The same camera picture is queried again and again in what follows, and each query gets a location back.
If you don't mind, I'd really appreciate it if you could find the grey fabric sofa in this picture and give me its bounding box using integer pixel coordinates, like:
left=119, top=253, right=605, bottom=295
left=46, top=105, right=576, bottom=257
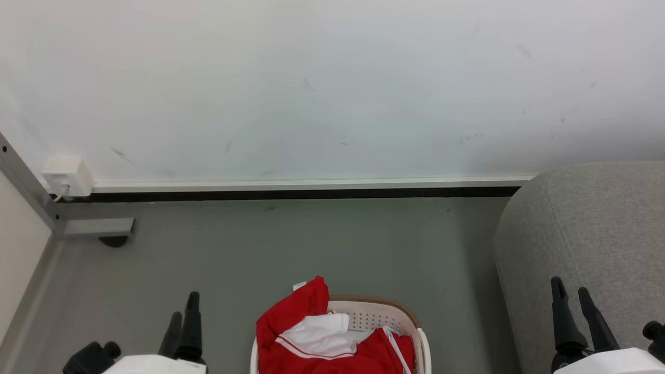
left=494, top=161, right=665, bottom=374

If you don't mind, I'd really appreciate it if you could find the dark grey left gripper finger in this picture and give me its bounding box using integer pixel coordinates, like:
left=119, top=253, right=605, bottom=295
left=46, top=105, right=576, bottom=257
left=158, top=311, right=184, bottom=359
left=177, top=291, right=204, bottom=363

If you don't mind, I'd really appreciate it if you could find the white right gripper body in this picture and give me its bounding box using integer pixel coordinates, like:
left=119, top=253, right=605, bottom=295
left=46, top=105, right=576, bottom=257
left=552, top=347, right=665, bottom=374

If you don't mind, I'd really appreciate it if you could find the black baseboard strip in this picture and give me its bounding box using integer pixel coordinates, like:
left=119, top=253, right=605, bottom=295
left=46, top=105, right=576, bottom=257
left=49, top=186, right=522, bottom=203

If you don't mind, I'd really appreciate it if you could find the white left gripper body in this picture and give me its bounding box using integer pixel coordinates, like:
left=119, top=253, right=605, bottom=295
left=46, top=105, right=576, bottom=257
left=101, top=354, right=208, bottom=374

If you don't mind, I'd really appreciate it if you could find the white wall socket box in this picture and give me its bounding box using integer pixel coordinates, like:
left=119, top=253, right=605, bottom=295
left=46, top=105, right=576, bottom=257
left=41, top=157, right=96, bottom=198

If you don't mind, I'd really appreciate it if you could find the white perforated laundry basket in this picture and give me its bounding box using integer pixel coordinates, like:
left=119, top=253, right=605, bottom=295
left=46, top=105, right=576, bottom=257
left=250, top=295, right=432, bottom=374

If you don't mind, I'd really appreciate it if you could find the red and white garment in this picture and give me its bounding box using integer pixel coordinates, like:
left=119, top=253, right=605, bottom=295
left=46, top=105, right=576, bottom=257
left=256, top=275, right=416, bottom=374

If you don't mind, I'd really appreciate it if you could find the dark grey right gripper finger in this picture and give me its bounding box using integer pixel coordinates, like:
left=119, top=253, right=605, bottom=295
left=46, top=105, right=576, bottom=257
left=551, top=277, right=590, bottom=355
left=578, top=287, right=621, bottom=353

